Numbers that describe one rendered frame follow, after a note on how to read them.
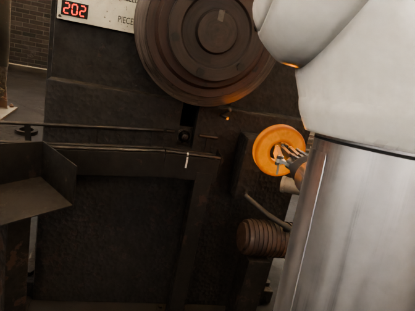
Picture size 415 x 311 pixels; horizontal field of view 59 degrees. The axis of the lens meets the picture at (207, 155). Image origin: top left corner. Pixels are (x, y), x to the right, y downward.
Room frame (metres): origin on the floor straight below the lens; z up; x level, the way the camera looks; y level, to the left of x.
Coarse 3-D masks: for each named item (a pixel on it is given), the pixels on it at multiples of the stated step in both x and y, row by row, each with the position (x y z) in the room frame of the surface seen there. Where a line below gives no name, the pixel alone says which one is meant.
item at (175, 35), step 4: (256, 28) 1.13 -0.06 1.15; (172, 36) 1.07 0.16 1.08; (176, 36) 1.07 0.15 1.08; (172, 40) 1.07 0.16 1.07; (176, 40) 1.07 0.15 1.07; (240, 64) 1.12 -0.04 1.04; (200, 68) 1.09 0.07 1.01; (240, 68) 1.12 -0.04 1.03; (196, 72) 1.09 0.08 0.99; (200, 72) 1.09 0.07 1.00
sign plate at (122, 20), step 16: (64, 0) 1.20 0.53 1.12; (80, 0) 1.21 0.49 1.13; (96, 0) 1.23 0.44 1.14; (112, 0) 1.24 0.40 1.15; (128, 0) 1.25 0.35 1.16; (64, 16) 1.20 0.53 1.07; (96, 16) 1.23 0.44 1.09; (112, 16) 1.24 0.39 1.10; (128, 16) 1.25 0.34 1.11; (128, 32) 1.26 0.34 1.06
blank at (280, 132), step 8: (272, 128) 1.02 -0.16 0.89; (280, 128) 1.02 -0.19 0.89; (288, 128) 1.02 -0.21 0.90; (264, 136) 1.01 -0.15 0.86; (272, 136) 1.02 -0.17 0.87; (280, 136) 1.02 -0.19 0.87; (288, 136) 1.03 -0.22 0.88; (296, 136) 1.03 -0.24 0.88; (256, 144) 1.01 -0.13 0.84; (264, 144) 1.01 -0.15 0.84; (272, 144) 1.02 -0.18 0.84; (288, 144) 1.03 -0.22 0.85; (296, 144) 1.04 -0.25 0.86; (304, 144) 1.04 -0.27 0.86; (256, 152) 1.01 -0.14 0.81; (264, 152) 1.02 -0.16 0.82; (256, 160) 1.01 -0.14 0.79; (264, 160) 1.02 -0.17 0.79; (272, 160) 1.03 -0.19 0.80; (264, 168) 1.02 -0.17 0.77; (272, 168) 1.03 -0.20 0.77; (280, 168) 1.03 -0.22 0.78
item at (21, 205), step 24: (0, 144) 0.91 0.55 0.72; (24, 144) 0.96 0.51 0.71; (48, 144) 0.98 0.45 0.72; (0, 168) 0.91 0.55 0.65; (24, 168) 0.96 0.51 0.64; (48, 168) 0.97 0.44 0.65; (72, 168) 0.88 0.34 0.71; (0, 192) 0.87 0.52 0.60; (24, 192) 0.89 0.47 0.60; (48, 192) 0.91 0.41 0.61; (72, 192) 0.87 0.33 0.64; (0, 216) 0.77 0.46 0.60; (24, 216) 0.78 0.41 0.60; (0, 240) 0.84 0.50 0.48; (24, 240) 0.84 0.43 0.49; (0, 264) 0.83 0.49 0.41; (24, 264) 0.85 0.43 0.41; (0, 288) 0.83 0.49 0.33; (24, 288) 0.85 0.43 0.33
